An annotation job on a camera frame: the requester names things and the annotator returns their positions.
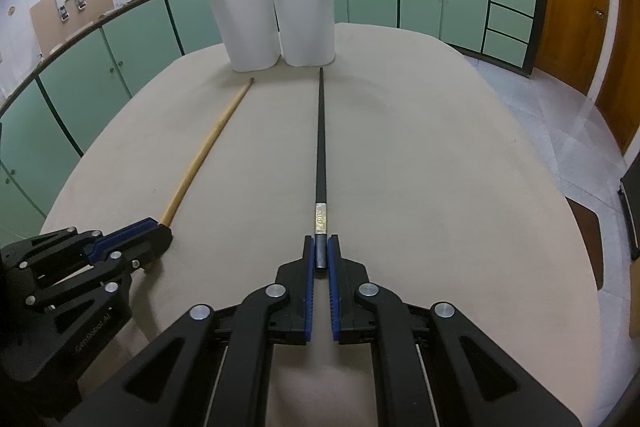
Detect plain wooden chopstick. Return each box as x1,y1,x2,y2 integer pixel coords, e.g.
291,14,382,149
160,78,255,227

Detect cardboard box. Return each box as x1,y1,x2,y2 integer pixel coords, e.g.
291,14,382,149
29,0,114,58

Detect left white plastic cup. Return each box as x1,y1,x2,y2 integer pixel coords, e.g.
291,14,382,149
207,0,281,72

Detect white plastic cup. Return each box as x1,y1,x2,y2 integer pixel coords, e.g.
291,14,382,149
273,0,335,67
207,0,281,72

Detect right white plastic cup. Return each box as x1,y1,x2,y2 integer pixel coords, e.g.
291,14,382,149
273,0,335,67

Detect green lower cabinets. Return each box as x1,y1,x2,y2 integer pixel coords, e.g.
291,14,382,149
1,0,548,244

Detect wooden door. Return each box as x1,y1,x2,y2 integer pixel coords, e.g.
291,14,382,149
535,0,639,153

